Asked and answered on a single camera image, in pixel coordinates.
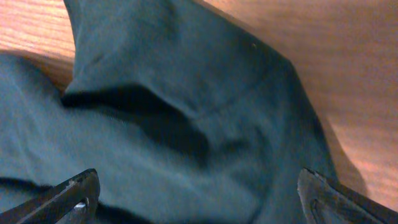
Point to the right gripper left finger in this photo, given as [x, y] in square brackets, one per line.
[73, 201]

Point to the black polo shirt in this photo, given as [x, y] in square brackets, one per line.
[185, 116]

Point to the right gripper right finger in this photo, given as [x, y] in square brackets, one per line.
[326, 201]

